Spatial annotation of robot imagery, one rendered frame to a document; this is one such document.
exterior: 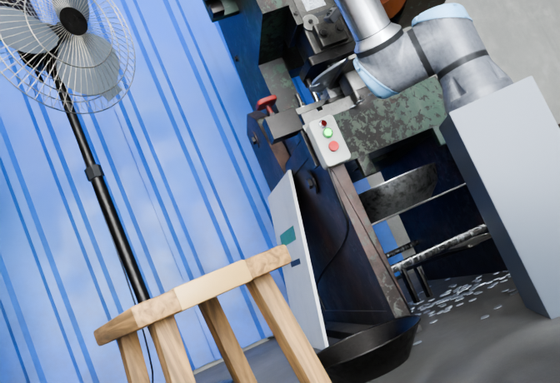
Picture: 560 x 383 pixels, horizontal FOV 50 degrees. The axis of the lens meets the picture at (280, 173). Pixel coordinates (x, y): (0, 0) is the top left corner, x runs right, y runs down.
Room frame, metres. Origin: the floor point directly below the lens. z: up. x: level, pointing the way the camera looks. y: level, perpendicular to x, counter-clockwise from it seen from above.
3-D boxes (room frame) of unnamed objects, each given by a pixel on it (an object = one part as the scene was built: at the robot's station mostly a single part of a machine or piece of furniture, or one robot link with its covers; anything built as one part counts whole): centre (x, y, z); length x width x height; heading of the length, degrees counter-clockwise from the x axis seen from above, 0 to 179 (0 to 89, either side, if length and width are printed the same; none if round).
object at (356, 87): (1.83, -0.35, 0.72); 0.25 x 0.14 x 0.14; 13
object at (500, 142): (1.29, -0.46, 0.23); 0.18 x 0.18 x 0.45; 85
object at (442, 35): (1.29, -0.46, 0.62); 0.13 x 0.12 x 0.14; 72
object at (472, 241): (1.87, -0.35, 0.14); 0.59 x 0.10 x 0.05; 13
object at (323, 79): (1.87, -0.34, 0.78); 0.29 x 0.29 x 0.01
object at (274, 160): (2.07, -0.02, 0.45); 0.92 x 0.12 x 0.90; 13
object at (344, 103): (2.00, -0.31, 0.68); 0.45 x 0.30 x 0.06; 103
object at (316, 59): (2.00, -0.31, 0.86); 0.20 x 0.16 x 0.05; 103
